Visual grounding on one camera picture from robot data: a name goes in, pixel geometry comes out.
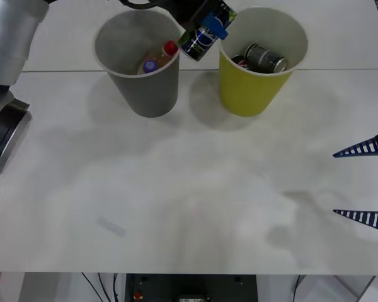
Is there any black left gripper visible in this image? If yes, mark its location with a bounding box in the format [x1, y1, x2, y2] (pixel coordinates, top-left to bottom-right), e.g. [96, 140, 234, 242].
[168, 0, 229, 40]

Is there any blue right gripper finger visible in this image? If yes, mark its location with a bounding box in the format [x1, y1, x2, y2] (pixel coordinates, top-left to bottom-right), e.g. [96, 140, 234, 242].
[332, 208, 378, 235]
[332, 130, 378, 159]

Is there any black can with blue print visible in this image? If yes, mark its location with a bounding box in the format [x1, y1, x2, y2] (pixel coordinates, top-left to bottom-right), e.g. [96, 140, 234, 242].
[178, 0, 239, 62]

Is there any red can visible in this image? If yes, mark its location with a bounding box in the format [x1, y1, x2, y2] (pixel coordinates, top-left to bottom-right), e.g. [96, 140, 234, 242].
[231, 54, 250, 69]

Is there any orange bottle with red cap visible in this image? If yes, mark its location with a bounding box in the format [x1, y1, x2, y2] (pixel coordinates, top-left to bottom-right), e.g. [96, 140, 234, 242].
[151, 40, 180, 67]

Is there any dark grey can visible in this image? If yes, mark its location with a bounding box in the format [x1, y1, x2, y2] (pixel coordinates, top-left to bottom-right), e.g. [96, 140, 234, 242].
[244, 43, 288, 74]

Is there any yellow-green plastic bin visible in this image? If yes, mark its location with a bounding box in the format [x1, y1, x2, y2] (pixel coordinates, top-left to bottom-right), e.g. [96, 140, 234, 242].
[218, 6, 309, 118]

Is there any bottle with purple cap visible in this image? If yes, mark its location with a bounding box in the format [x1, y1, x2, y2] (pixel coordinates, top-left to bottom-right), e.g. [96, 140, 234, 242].
[138, 59, 159, 75]

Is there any grey plastic bin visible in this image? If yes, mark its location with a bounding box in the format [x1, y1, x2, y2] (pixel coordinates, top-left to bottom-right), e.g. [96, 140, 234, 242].
[92, 7, 186, 119]

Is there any black robot torso base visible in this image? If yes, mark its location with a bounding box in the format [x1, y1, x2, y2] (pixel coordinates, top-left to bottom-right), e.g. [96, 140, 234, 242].
[125, 273, 258, 302]

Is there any black cable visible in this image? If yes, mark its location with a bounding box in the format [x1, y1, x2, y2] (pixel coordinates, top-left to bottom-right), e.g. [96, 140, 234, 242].
[293, 274, 304, 302]
[97, 272, 110, 302]
[81, 272, 98, 302]

